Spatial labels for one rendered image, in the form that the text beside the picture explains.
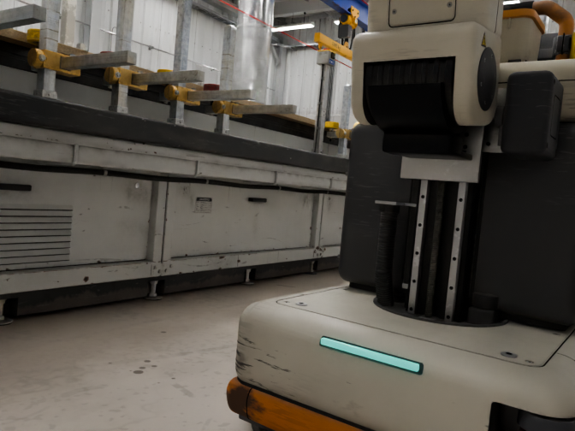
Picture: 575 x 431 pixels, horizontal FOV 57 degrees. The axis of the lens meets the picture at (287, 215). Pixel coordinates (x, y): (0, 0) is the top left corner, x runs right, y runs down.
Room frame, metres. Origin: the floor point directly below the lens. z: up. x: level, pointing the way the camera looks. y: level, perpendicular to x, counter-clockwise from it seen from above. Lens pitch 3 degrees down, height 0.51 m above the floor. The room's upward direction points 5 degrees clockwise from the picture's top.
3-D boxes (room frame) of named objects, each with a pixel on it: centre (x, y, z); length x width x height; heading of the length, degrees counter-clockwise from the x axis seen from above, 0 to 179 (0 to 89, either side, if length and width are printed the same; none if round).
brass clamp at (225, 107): (2.15, 0.28, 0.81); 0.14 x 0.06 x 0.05; 146
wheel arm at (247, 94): (1.90, 0.33, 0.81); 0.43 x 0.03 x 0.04; 56
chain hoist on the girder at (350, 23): (8.23, -0.66, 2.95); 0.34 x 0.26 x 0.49; 146
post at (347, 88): (2.96, -0.27, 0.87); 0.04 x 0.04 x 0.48; 56
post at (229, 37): (2.13, 0.29, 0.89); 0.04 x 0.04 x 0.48; 56
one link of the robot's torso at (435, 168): (0.97, -0.30, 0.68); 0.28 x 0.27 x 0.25; 55
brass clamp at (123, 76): (1.73, 0.56, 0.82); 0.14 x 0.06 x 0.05; 146
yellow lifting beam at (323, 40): (8.23, -0.66, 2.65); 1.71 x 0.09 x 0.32; 146
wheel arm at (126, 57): (1.49, 0.61, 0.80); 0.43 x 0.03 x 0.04; 56
